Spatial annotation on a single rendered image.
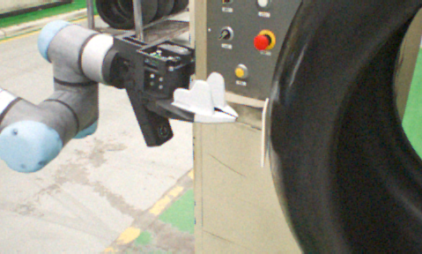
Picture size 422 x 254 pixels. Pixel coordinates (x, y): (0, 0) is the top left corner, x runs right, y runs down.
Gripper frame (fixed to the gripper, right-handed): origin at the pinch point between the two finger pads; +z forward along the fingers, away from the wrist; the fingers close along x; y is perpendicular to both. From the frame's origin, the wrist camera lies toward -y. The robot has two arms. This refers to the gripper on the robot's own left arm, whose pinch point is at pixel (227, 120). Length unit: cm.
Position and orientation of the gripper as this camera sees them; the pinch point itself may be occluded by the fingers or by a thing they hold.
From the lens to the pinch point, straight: 57.6
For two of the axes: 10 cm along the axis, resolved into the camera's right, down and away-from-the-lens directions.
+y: 1.0, -8.6, -5.1
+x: 5.3, -3.8, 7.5
